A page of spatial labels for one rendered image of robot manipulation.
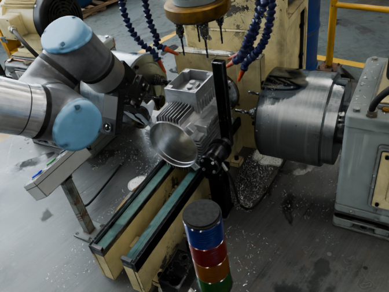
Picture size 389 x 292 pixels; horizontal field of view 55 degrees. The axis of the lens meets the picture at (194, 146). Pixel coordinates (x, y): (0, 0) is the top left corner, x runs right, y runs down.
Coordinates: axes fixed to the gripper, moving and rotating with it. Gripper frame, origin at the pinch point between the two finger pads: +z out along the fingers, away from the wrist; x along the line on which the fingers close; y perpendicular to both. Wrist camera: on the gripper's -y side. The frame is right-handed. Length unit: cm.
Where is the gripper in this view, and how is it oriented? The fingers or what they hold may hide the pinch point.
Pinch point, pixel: (146, 123)
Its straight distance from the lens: 103.2
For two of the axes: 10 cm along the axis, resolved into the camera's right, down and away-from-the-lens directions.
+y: 3.4, -9.0, 2.6
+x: -8.7, -1.9, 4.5
